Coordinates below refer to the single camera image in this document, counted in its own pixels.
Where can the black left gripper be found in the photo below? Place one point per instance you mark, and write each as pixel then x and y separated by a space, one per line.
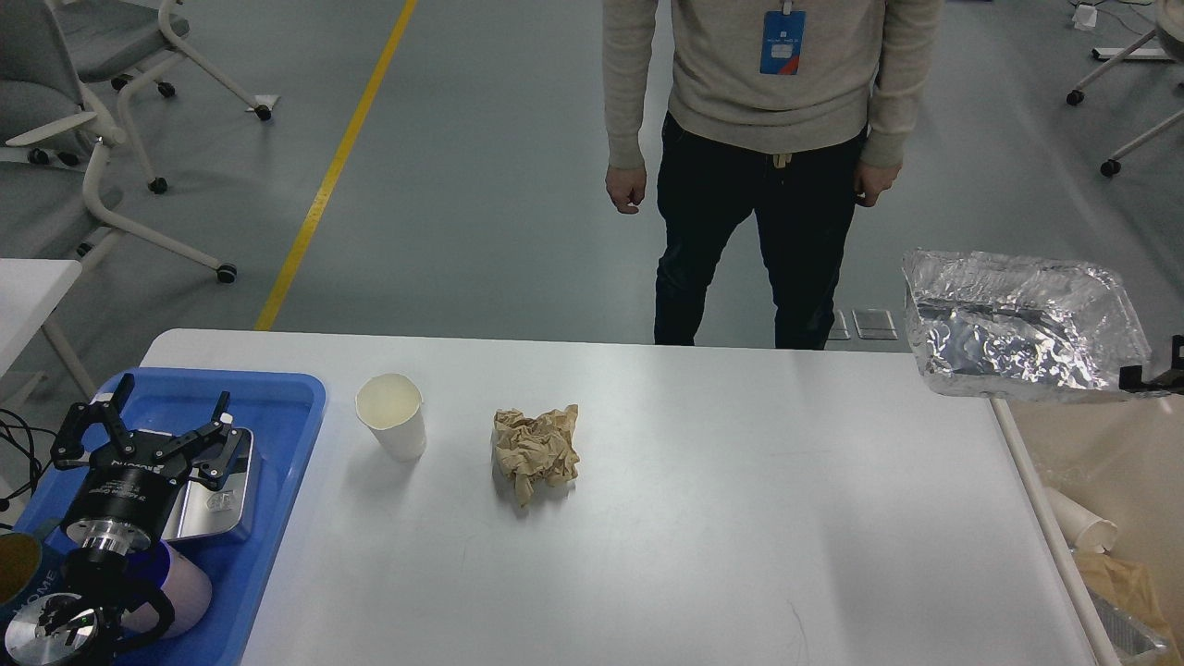
pixel 132 480

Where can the metal rectangular tin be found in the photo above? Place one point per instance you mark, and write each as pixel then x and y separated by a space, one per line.
pixel 192 511

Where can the pink plastic mug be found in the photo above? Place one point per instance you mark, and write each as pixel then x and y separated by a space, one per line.
pixel 186 586

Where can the aluminium foil tray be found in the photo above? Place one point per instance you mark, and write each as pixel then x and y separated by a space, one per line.
pixel 1023 328

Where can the white paper cup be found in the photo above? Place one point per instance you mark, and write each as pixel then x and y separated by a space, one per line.
pixel 390 405

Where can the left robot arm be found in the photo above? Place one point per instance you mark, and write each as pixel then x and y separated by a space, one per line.
pixel 101 612

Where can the beige plastic bin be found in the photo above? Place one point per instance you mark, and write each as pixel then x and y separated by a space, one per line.
pixel 1121 461

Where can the blue plastic tray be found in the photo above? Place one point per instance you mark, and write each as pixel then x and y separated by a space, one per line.
pixel 284 412

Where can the dark blue HOME mug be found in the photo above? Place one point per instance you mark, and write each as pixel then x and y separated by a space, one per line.
pixel 31 567

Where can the paper cup in bin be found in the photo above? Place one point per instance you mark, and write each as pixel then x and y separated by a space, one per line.
pixel 1083 529

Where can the white side table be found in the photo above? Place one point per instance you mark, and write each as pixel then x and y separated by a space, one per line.
pixel 30 292

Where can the floor socket plate right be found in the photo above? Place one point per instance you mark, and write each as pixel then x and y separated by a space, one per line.
pixel 875 324

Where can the floor socket plate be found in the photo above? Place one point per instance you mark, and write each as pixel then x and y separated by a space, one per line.
pixel 875 324
pixel 840 330

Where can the grey office chair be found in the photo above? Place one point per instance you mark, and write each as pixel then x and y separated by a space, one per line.
pixel 108 39
pixel 47 210

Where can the floor socket plate left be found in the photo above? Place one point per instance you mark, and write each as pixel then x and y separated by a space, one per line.
pixel 840 330

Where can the person in beige sweater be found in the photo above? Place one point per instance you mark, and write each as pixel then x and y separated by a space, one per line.
pixel 794 113

